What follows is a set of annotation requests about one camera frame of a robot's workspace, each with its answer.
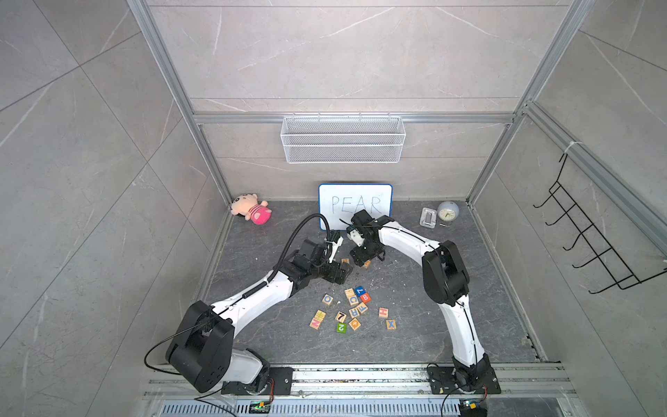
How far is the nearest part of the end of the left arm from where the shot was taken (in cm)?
75

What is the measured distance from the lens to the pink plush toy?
109cm

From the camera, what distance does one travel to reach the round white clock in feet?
3.59

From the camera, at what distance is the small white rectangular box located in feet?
3.70
